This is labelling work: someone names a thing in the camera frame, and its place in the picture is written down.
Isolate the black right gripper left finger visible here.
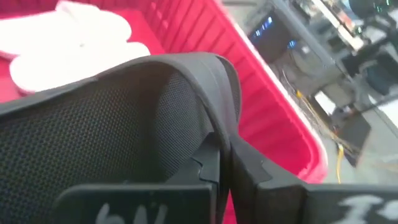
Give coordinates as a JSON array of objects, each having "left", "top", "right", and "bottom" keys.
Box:
[{"left": 52, "top": 133, "right": 221, "bottom": 224}]

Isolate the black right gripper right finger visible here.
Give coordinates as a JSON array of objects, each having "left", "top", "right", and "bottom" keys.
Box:
[{"left": 229, "top": 135, "right": 398, "bottom": 224}]

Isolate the red ribbed plastic bin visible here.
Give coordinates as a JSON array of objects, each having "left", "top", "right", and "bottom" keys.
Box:
[{"left": 0, "top": 0, "right": 329, "bottom": 224}]

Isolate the black floor box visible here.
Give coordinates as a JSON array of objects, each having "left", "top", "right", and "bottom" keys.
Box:
[{"left": 334, "top": 111, "right": 373, "bottom": 167}]

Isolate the black computer tower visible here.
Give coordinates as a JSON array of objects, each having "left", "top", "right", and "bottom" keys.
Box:
[{"left": 247, "top": 9, "right": 345, "bottom": 96}]

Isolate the yellow floor cable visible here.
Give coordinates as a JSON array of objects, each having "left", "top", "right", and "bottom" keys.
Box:
[{"left": 294, "top": 89, "right": 346, "bottom": 184}]

